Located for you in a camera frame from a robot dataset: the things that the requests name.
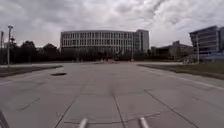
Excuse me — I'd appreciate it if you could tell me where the grey concrete slab pavement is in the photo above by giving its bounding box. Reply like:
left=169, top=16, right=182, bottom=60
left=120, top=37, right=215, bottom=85
left=0, top=61, right=224, bottom=128

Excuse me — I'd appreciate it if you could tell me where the large pale multi-storey building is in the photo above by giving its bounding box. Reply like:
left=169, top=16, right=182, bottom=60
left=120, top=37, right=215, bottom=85
left=59, top=28, right=151, bottom=54

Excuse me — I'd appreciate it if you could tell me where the dark manhole cover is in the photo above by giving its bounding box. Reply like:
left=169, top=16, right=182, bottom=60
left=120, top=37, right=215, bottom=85
left=50, top=72, right=68, bottom=77

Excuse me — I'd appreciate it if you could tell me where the low grey building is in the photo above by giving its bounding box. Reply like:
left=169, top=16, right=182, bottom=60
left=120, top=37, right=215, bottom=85
left=150, top=40, right=195, bottom=61

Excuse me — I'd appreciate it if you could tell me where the robot's own part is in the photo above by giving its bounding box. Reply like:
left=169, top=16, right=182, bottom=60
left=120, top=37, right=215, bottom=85
left=78, top=117, right=89, bottom=128
left=138, top=116, right=150, bottom=128

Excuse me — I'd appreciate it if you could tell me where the row of dark trees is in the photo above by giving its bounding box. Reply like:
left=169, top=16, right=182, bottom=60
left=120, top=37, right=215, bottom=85
left=0, top=40, right=174, bottom=65

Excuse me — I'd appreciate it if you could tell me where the grass strip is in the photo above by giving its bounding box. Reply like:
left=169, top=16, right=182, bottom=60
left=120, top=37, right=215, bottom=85
left=137, top=61, right=224, bottom=81
left=0, top=64, right=64, bottom=79

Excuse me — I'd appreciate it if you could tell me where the dark glass-fronted building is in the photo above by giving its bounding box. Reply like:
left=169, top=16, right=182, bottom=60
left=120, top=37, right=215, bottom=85
left=189, top=25, right=224, bottom=61

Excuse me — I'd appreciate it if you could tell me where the tall lamp pole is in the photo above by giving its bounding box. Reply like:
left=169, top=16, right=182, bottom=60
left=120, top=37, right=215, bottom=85
left=6, top=25, right=15, bottom=68

